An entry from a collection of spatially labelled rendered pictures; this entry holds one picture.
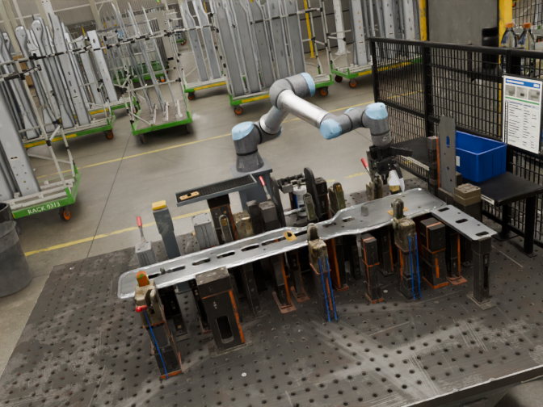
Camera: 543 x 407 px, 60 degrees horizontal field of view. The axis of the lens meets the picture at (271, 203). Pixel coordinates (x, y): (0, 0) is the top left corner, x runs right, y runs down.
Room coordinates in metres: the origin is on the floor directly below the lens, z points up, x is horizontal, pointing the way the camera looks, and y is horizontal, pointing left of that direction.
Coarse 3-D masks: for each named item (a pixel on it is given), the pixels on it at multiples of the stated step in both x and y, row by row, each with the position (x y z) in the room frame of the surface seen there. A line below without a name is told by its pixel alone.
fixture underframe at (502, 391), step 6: (534, 378) 1.14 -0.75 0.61; (540, 378) 1.15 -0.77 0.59; (510, 384) 1.14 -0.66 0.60; (516, 384) 1.15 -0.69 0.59; (492, 390) 1.13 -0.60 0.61; (498, 390) 1.13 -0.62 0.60; (504, 390) 1.14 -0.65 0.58; (474, 396) 1.12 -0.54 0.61; (480, 396) 1.12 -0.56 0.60; (486, 396) 1.13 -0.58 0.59; (492, 396) 1.15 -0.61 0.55; (498, 396) 1.16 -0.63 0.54; (450, 402) 1.12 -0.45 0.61; (456, 402) 1.12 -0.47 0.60; (462, 402) 1.12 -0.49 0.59; (468, 402) 1.13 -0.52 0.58; (474, 402) 1.12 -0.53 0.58; (480, 402) 1.12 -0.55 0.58; (486, 402) 1.15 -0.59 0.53; (492, 402) 1.15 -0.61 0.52
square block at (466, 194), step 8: (464, 184) 1.77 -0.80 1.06; (472, 184) 1.75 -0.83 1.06; (456, 192) 1.75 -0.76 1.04; (464, 192) 1.70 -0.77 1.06; (472, 192) 1.70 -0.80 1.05; (480, 192) 1.70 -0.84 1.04; (456, 200) 1.74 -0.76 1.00; (464, 200) 1.69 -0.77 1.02; (472, 200) 1.70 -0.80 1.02; (480, 200) 1.70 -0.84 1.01; (464, 208) 1.70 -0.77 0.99; (472, 208) 1.70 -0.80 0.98; (472, 216) 1.70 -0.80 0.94; (464, 240) 1.70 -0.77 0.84; (464, 248) 1.70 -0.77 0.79; (464, 256) 1.70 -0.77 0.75; (472, 256) 1.70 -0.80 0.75; (464, 264) 1.70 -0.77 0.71; (472, 264) 1.69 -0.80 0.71
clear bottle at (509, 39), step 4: (508, 24) 2.02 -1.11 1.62; (512, 24) 2.01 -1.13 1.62; (508, 28) 2.02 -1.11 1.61; (512, 28) 2.02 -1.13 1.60; (504, 32) 2.03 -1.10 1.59; (508, 32) 2.01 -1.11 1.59; (512, 32) 2.01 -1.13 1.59; (504, 36) 2.02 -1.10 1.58; (508, 36) 2.01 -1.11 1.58; (512, 36) 2.00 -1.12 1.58; (504, 40) 2.01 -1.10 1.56; (508, 40) 2.00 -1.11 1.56; (512, 40) 2.00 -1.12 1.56; (516, 40) 2.00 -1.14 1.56; (504, 44) 2.01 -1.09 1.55; (508, 44) 2.00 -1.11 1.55; (512, 44) 2.00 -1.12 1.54; (516, 44) 2.00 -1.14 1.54; (504, 56) 2.01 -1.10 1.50; (500, 60) 2.04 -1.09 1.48; (504, 60) 2.01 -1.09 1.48; (500, 68) 2.03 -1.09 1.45; (504, 68) 2.01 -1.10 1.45
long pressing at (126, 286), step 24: (408, 192) 1.92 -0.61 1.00; (336, 216) 1.82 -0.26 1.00; (360, 216) 1.78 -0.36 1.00; (384, 216) 1.74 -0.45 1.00; (408, 216) 1.70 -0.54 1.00; (240, 240) 1.77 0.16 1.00; (264, 240) 1.74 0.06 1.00; (168, 264) 1.69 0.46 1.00; (216, 264) 1.62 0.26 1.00; (240, 264) 1.59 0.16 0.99; (120, 288) 1.58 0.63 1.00
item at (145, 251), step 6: (138, 246) 1.79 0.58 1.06; (144, 246) 1.78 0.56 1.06; (150, 246) 1.76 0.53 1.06; (138, 252) 1.74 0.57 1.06; (144, 252) 1.74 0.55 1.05; (150, 252) 1.75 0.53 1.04; (138, 258) 1.74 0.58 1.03; (144, 258) 1.74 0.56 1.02; (150, 258) 1.75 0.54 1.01; (156, 258) 1.81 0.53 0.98; (144, 264) 1.74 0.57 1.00; (150, 264) 1.74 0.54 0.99; (150, 276) 1.75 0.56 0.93; (156, 276) 1.75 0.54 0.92; (162, 294) 1.75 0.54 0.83; (162, 300) 1.75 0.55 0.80; (168, 312) 1.75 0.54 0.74; (168, 318) 1.74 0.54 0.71
